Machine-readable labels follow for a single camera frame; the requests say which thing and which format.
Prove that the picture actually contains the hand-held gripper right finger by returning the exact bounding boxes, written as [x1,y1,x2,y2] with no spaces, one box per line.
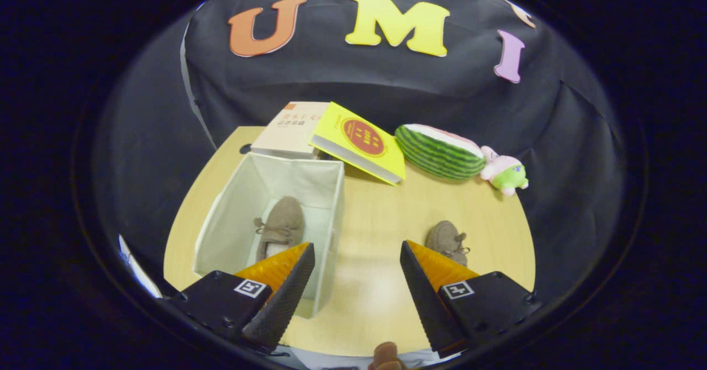
[399,240,543,359]

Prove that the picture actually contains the beige book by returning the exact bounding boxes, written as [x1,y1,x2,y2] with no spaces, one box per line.
[250,101,331,160]

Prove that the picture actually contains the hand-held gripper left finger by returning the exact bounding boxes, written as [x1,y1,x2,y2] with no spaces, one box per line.
[165,242,316,355]

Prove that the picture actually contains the yellow book with red label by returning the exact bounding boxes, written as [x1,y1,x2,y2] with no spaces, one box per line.
[308,102,407,186]

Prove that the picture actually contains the brown shoe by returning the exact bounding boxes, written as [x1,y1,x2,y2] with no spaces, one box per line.
[253,196,305,263]
[424,220,471,267]

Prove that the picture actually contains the pink and green plush toy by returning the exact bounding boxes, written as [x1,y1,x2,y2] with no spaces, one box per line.
[479,145,529,197]

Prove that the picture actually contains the watermelon slice plush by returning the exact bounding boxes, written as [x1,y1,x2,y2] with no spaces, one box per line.
[394,124,488,181]

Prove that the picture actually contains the white fabric storage box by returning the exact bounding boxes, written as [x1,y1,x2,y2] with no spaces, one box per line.
[192,152,346,319]

